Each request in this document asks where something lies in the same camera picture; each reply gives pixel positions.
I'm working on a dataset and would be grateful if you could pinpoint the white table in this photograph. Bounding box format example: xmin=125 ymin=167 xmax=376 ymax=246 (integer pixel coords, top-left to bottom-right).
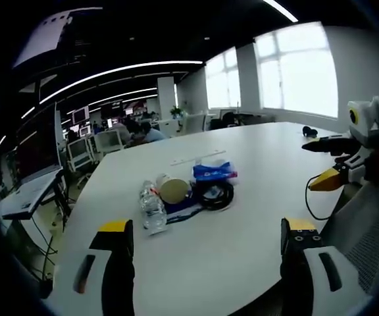
xmin=51 ymin=120 xmax=351 ymax=316

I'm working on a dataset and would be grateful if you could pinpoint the clear plastic water bottle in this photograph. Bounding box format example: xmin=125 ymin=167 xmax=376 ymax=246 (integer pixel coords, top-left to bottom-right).
xmin=138 ymin=179 xmax=169 ymax=236

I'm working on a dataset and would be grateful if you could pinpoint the pink lit monitor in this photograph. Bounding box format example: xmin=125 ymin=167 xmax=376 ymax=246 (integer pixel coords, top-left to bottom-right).
xmin=71 ymin=106 xmax=90 ymax=125

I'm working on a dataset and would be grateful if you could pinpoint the grey side desk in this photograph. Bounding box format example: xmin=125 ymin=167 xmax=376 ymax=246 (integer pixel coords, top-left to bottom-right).
xmin=0 ymin=167 xmax=66 ymax=221

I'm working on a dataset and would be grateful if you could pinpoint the blue tissue packet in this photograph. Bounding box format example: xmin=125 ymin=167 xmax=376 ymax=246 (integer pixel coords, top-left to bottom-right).
xmin=192 ymin=158 xmax=239 ymax=184

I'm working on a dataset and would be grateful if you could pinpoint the blue lanyard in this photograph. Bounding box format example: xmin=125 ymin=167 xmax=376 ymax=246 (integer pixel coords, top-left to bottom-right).
xmin=164 ymin=194 xmax=207 ymax=224

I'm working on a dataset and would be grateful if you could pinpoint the black office chair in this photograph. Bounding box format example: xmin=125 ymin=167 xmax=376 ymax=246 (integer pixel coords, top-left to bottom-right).
xmin=210 ymin=111 xmax=243 ymax=130

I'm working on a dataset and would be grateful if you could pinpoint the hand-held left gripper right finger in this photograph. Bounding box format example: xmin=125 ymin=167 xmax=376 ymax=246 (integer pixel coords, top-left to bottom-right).
xmin=279 ymin=216 xmax=374 ymax=316

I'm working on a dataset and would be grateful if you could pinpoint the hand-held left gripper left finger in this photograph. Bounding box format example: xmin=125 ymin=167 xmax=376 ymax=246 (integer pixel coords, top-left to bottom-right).
xmin=41 ymin=219 xmax=136 ymax=316

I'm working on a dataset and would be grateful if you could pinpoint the white office chair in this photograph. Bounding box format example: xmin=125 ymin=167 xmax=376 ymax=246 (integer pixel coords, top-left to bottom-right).
xmin=66 ymin=138 xmax=95 ymax=173
xmin=183 ymin=113 xmax=207 ymax=134
xmin=93 ymin=129 xmax=124 ymax=155

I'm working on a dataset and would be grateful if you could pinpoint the dark monitor screen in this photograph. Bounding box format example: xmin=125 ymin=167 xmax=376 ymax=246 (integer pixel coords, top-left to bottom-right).
xmin=11 ymin=101 xmax=62 ymax=184

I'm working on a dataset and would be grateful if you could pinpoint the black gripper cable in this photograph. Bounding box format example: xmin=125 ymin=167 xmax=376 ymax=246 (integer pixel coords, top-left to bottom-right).
xmin=305 ymin=175 xmax=330 ymax=221

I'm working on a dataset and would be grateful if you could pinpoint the grey mesh office chair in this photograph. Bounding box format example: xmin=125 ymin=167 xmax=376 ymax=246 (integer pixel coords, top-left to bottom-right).
xmin=320 ymin=180 xmax=379 ymax=303

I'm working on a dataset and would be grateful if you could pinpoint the paper cup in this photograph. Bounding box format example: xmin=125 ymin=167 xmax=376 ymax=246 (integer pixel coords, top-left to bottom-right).
xmin=155 ymin=172 xmax=190 ymax=206

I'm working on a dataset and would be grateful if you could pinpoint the white table cable cover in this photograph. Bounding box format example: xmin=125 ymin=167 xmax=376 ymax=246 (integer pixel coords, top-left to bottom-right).
xmin=170 ymin=149 xmax=226 ymax=167

